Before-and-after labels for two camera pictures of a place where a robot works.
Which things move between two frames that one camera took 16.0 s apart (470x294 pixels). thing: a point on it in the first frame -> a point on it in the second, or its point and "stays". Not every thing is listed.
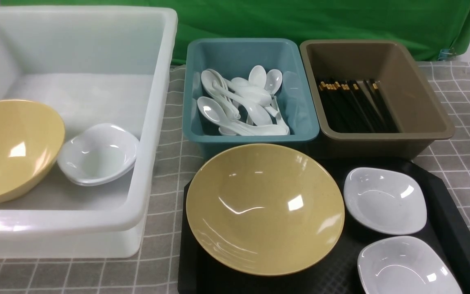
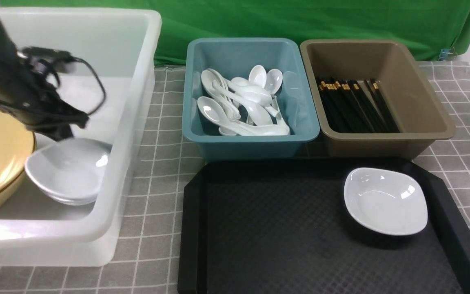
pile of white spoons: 236,107 stays
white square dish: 387,200 stays
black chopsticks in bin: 356,106 stays
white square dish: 399,264 -> 70,170
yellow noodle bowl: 265,210 -> 2,143
